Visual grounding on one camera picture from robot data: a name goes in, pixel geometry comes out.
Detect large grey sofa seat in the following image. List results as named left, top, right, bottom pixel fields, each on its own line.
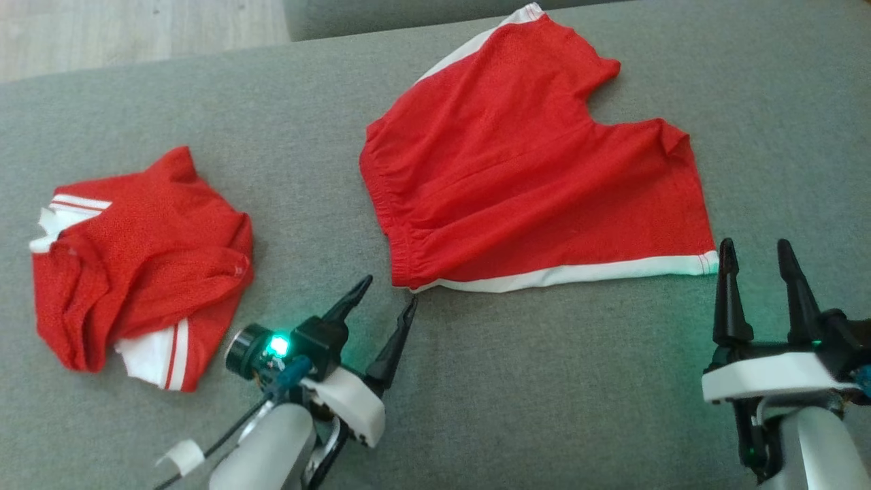
left=0, top=0, right=871, bottom=490

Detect grey sofa cushion block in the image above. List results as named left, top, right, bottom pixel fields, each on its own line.
left=282, top=0, right=613, bottom=42

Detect red jersey white sleeves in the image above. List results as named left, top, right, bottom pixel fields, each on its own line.
left=29, top=145, right=255, bottom=393

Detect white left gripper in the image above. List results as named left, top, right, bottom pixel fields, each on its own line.
left=225, top=274, right=419, bottom=449

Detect red shorts white trim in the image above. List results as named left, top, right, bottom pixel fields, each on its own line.
left=359, top=2, right=720, bottom=294

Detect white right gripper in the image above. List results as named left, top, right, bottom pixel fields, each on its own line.
left=702, top=238, right=855, bottom=481

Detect white tape tag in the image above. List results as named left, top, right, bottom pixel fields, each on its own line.
left=155, top=439, right=205, bottom=477

